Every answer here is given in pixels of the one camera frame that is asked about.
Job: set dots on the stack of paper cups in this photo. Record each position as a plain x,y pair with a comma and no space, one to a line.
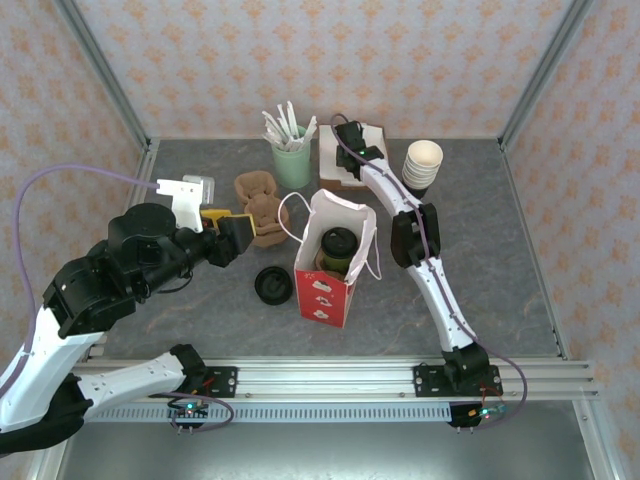
422,155

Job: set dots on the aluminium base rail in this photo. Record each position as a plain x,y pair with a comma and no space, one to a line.
325,380

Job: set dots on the aluminium right side rail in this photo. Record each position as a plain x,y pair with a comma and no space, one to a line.
535,250

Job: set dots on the aluminium left frame post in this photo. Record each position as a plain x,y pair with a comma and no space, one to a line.
102,75

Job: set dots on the aluminium right frame post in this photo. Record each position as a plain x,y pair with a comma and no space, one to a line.
545,75

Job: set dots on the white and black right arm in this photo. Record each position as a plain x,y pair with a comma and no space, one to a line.
440,295

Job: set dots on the black plastic cup lid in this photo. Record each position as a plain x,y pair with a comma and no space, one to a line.
339,241
272,286

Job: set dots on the controller board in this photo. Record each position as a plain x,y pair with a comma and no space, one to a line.
189,411
475,414

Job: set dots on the green paper coffee cup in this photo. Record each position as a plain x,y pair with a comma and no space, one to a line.
337,263

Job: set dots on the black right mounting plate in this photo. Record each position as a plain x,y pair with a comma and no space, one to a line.
425,382

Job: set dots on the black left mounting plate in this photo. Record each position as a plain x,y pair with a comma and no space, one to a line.
225,382

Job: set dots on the pale green mug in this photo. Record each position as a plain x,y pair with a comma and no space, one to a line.
291,170

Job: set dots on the black mounting plate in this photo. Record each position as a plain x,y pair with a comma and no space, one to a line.
225,382
425,382

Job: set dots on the red and white gift bag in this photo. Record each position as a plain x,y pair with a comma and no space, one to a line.
325,300

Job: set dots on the white wrapped stirrer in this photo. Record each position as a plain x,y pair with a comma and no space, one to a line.
310,130
274,129
283,122
292,120

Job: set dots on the right controller board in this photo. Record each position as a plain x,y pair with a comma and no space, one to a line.
475,414

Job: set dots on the left controller board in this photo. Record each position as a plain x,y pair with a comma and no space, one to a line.
189,411

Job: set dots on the aluminium frame post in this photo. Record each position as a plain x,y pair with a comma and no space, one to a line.
102,75
545,75

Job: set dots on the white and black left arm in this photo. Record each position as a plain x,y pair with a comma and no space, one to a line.
125,377

